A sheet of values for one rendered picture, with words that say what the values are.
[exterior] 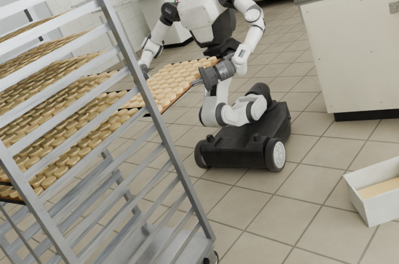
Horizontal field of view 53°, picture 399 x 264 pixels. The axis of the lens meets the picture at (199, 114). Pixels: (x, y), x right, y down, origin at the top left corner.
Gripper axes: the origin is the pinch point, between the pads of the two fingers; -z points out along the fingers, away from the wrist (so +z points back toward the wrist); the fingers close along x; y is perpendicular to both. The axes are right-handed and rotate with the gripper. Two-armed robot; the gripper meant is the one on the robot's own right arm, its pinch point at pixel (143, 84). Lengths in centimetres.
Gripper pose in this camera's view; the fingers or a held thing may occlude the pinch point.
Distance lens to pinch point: 224.6
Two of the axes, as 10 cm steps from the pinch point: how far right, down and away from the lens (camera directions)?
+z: -2.2, -3.3, 9.2
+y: 9.2, -4.0, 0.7
